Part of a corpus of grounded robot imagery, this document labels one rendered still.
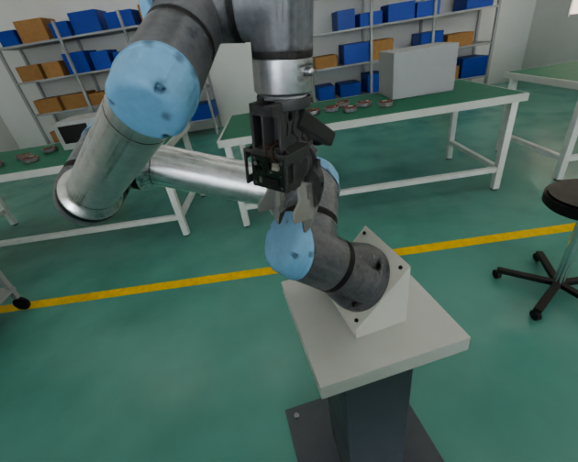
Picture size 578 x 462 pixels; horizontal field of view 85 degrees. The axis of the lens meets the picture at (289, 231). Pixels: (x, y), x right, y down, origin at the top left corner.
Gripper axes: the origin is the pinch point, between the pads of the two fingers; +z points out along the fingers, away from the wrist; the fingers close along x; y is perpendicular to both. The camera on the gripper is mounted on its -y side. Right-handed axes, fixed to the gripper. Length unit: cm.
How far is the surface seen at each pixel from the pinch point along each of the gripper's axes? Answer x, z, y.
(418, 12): -129, -42, -574
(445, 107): -10, 22, -213
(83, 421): -92, 116, 31
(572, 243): 69, 60, -132
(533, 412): 66, 95, -60
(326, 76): -268, 51, -537
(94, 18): -531, -45, -282
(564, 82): 57, 11, -287
